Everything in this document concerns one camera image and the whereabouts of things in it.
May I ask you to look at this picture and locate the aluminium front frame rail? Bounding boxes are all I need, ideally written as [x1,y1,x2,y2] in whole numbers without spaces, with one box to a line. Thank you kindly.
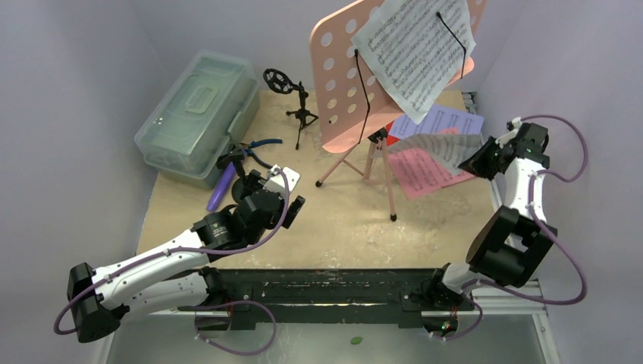
[96,287,560,363]

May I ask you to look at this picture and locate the red sheet music page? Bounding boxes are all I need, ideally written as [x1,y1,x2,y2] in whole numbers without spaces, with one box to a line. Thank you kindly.
[385,121,400,146]

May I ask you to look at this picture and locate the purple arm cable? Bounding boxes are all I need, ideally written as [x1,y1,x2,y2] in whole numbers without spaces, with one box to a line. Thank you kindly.
[53,168,293,356]
[427,115,589,343]

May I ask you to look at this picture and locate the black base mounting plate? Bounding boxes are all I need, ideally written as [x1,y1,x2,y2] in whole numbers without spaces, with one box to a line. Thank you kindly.
[197,268,474,332]

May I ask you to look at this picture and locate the pink music stand tripod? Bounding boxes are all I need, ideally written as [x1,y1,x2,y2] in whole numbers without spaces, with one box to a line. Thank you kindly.
[309,0,488,222]

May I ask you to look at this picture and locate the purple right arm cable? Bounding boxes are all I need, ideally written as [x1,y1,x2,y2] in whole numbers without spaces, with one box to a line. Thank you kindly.
[427,115,589,343]

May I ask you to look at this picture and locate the purple toy microphone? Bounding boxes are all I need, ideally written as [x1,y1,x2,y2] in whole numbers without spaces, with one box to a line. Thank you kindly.
[206,163,236,212]

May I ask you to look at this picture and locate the pink sheet music page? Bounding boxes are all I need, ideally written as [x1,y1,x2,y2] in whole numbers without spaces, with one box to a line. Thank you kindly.
[388,130,473,199]

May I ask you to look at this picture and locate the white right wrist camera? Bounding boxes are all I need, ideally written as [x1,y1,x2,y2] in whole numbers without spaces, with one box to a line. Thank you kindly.
[506,117,522,132]

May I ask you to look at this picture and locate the black tripod mic stand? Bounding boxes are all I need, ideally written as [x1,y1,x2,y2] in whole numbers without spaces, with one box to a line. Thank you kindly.
[262,67,320,151]

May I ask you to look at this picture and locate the blue-handled pliers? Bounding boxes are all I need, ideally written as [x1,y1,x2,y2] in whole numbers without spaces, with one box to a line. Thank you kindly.
[239,138,283,169]

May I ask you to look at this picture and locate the white sheet music page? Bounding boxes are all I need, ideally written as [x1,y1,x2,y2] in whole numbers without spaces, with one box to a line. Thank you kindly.
[351,0,475,124]
[388,133,482,174]

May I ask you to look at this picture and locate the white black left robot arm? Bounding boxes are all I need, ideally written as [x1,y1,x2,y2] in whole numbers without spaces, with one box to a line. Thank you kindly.
[54,165,305,343]

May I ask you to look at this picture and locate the lavender sheet music page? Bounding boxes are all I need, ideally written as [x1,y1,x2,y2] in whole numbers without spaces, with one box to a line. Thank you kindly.
[391,105,485,139]

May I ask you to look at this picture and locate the clear green plastic storage box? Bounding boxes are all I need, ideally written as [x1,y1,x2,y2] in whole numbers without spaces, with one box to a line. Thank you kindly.
[134,50,260,190]

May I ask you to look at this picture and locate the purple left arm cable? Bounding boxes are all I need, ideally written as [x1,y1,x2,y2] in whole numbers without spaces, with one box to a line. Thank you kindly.
[53,168,293,356]

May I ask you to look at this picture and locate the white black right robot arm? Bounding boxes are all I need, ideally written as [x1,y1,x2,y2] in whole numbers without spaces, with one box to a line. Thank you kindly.
[421,120,553,309]

